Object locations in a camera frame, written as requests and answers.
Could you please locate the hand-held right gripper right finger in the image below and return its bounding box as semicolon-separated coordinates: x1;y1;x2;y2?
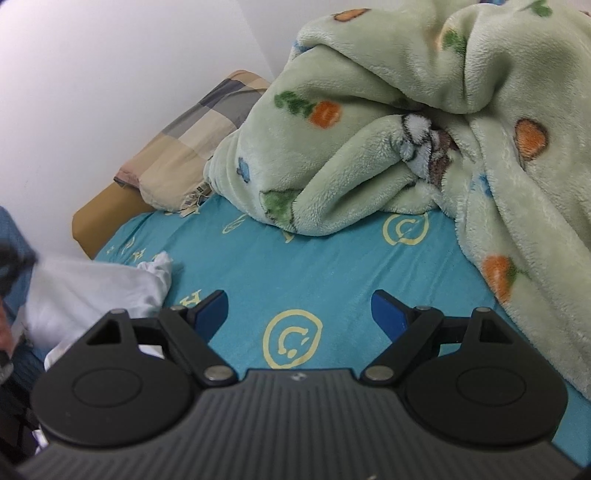
360;290;513;387

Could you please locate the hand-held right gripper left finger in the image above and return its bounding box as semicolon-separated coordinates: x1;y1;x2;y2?
80;290;239;387

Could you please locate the white garment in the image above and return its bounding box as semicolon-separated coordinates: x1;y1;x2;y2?
24;251;173;370

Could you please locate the teal printed bed sheet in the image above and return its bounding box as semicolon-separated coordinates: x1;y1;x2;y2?
92;193;591;468

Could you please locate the tan bed headboard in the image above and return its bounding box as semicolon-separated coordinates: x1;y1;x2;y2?
71;182;155;259

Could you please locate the plaid pillow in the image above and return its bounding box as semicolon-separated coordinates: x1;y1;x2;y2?
115;70;272;217

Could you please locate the green printed fleece blanket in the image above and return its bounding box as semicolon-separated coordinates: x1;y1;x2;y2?
204;0;591;400

